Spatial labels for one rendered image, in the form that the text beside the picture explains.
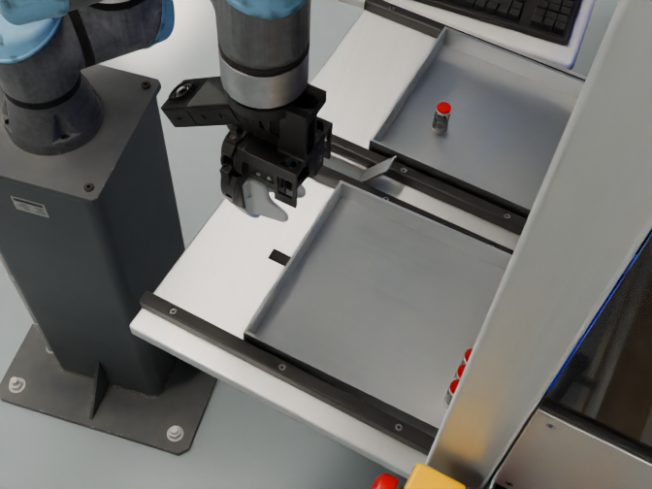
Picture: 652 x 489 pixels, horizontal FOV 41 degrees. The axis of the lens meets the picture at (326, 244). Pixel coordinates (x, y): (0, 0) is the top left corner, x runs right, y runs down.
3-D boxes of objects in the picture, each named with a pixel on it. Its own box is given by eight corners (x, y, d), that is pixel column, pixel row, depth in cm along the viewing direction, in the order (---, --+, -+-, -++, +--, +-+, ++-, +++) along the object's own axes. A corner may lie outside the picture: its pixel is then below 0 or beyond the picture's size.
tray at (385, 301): (572, 298, 112) (580, 284, 109) (501, 472, 99) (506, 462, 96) (339, 195, 119) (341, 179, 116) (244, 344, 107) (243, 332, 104)
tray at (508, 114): (649, 125, 128) (658, 110, 125) (594, 255, 116) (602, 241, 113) (441, 43, 136) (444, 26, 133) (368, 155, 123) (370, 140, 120)
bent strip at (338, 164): (392, 181, 121) (397, 155, 116) (382, 197, 119) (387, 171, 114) (304, 143, 124) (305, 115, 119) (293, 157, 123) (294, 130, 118)
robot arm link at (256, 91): (200, 55, 70) (251, -4, 74) (205, 94, 74) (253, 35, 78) (280, 90, 68) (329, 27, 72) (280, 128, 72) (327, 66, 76)
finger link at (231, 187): (236, 219, 86) (232, 165, 79) (223, 213, 87) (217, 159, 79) (260, 186, 89) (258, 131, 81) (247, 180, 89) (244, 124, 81)
